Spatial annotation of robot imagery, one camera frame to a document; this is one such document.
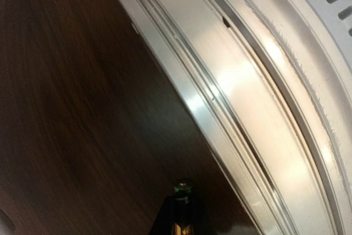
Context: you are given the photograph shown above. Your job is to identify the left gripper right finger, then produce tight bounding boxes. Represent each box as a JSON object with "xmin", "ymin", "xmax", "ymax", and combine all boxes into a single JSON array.
[{"xmin": 190, "ymin": 193, "xmax": 217, "ymax": 235}]

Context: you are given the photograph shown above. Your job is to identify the front aluminium rail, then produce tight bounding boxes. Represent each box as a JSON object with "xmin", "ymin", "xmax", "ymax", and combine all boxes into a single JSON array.
[{"xmin": 120, "ymin": 0, "xmax": 351, "ymax": 234}]

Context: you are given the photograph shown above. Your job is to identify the gold green battery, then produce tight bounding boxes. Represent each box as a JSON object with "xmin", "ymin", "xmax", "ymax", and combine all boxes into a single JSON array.
[{"xmin": 171, "ymin": 179, "xmax": 194, "ymax": 234}]

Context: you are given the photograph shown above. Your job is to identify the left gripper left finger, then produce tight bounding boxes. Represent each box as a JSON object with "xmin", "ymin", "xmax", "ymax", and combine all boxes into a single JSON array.
[{"xmin": 148, "ymin": 195, "xmax": 175, "ymax": 235}]

